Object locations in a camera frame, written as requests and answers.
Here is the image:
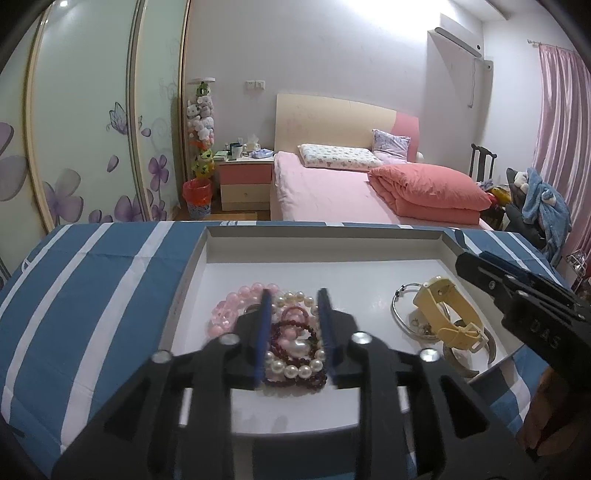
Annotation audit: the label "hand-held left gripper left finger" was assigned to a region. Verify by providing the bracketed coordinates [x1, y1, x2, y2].
[51, 287, 273, 480]

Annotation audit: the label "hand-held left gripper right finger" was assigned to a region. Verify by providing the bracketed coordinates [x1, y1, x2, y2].
[316, 287, 541, 480]

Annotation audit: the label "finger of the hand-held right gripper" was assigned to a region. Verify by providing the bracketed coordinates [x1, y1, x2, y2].
[478, 251, 587, 306]
[455, 251, 513, 305]

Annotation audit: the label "dark red bead bracelet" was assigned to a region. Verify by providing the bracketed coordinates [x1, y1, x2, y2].
[263, 307, 328, 393]

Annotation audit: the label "pink bead bracelet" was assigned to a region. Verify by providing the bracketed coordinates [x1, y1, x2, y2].
[208, 282, 289, 337]

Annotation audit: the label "white pearl bracelet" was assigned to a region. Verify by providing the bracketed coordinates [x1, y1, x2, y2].
[265, 291, 325, 380]

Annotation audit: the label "yellow watch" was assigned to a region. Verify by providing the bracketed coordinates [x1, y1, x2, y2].
[412, 276, 490, 354]

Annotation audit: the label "grey cardboard tray box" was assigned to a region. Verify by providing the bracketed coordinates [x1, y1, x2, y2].
[159, 223, 543, 462]

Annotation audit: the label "thin silver bangle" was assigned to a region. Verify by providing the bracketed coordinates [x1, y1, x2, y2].
[392, 282, 444, 342]

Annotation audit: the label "person's right hand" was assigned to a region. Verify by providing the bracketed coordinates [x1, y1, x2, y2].
[517, 366, 591, 459]

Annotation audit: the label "black chair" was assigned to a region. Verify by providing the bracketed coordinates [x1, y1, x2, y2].
[503, 167, 550, 245]

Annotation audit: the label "blue plush robe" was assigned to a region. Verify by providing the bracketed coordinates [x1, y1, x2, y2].
[522, 167, 573, 266]

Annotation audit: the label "red yellow toys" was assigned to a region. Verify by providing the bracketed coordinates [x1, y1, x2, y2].
[480, 182, 509, 208]

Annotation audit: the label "wide silver bangle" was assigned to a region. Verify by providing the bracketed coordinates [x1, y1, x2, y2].
[441, 337, 498, 373]

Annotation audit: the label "folded pink quilt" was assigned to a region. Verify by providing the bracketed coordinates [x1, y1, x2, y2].
[368, 164, 492, 225]

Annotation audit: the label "dark wooden chair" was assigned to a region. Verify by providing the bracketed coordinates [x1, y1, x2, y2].
[470, 143, 497, 183]

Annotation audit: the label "pink curtain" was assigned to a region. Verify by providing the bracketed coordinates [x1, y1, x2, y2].
[533, 44, 591, 278]

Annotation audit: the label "bed with beige pink headboard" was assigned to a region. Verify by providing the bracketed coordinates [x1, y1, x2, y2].
[270, 93, 492, 227]

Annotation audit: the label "red trash bin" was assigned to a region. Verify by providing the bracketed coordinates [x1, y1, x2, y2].
[182, 179, 213, 217]

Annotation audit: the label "pink beige nightstand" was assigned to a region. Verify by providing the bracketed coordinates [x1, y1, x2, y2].
[217, 154, 275, 212]

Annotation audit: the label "purple pillow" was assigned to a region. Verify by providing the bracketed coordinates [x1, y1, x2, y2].
[372, 129, 411, 163]

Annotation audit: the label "white patterned pillow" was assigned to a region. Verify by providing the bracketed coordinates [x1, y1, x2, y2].
[298, 144, 384, 171]

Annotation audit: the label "blue white striped tablecloth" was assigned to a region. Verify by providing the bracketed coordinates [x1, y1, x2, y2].
[0, 220, 573, 480]

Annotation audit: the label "plush toy column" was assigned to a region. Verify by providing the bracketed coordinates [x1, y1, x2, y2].
[186, 78, 217, 181]

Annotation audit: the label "white air conditioner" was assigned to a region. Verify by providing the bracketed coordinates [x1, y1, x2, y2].
[427, 14, 495, 61]

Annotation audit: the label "flower print sliding wardrobe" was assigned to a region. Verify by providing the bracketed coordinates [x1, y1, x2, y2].
[0, 0, 190, 287]

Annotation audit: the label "metal wire rack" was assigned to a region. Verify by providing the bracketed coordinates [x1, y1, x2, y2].
[566, 249, 590, 278]

